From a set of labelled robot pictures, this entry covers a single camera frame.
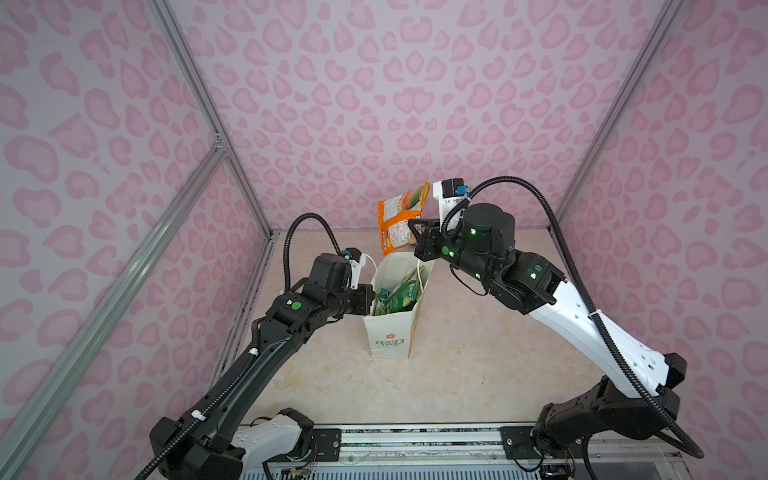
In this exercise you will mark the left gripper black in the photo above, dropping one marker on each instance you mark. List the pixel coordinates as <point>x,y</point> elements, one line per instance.
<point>365,298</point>

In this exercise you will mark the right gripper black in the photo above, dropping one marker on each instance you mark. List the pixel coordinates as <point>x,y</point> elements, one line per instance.
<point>425,240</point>

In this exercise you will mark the orange candy bag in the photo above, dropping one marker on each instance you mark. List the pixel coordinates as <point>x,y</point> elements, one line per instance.
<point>394,214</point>

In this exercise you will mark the green rainbow candy bag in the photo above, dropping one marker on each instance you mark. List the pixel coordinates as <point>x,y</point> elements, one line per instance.
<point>405,296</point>

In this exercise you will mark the white paper bag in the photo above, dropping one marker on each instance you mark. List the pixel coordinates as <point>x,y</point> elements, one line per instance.
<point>391,336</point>

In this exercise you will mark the green Fox's spring tea bag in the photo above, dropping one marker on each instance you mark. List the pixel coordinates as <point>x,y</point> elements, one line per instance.
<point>381,302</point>

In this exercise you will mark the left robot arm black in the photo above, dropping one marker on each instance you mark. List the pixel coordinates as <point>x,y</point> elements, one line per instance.
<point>199,444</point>

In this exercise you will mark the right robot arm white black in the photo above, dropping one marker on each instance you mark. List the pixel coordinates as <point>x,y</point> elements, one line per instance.
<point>635,397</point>

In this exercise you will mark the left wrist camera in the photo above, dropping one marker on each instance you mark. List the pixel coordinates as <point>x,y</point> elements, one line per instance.
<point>357,260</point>

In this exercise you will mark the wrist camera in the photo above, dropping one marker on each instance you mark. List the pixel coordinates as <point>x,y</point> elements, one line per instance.
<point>357,260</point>
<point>448,193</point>

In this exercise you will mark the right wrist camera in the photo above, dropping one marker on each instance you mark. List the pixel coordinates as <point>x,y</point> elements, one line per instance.
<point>448,193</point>

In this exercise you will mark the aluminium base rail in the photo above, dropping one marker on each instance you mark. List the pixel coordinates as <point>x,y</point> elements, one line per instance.
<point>470,451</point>

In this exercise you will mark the aluminium corner frame post right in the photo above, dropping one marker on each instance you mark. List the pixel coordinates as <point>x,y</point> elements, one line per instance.
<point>664,25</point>

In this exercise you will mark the aluminium corner frame post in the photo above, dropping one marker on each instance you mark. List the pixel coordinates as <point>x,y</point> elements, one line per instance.
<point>664,25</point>
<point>168,24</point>

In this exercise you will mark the aluminium corner frame post left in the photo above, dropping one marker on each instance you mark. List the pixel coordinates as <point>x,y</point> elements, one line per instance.
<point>168,24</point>

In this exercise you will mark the aluminium diagonal frame bar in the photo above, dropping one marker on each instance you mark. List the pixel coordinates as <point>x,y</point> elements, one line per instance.
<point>40,412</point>

